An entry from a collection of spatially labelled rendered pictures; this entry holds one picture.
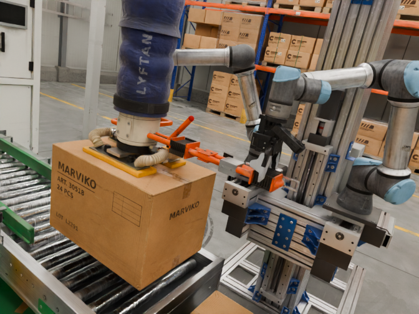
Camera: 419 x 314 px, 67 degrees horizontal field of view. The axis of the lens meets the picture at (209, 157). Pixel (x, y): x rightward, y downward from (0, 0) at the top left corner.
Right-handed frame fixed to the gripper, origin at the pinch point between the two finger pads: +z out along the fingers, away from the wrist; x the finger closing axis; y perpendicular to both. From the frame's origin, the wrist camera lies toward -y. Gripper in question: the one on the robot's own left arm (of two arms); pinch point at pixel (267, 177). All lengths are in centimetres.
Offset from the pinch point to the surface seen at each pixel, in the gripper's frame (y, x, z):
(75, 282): 63, 24, 67
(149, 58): 53, 7, -29
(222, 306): 9, -11, 67
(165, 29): 49, 4, -40
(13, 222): 113, 25, 61
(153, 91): 50, 5, -18
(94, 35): 305, -158, -34
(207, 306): 14, -7, 67
